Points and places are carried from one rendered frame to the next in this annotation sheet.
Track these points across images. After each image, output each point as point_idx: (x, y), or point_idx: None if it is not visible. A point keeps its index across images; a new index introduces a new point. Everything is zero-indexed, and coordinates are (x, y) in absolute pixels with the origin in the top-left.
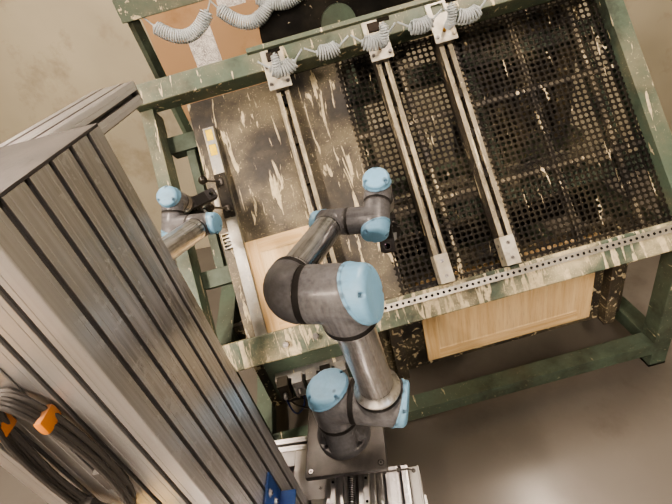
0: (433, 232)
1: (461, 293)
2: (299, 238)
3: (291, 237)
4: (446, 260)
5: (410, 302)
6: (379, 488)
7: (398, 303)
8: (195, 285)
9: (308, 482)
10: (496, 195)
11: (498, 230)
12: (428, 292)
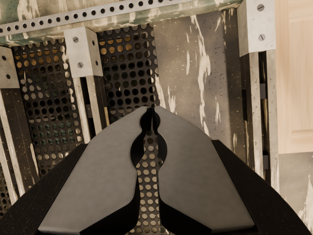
0: (89, 111)
1: (59, 10)
2: (296, 136)
3: (310, 140)
4: (73, 64)
5: (138, 2)
6: None
7: (158, 2)
8: None
9: None
10: (1, 147)
11: (0, 98)
12: (108, 17)
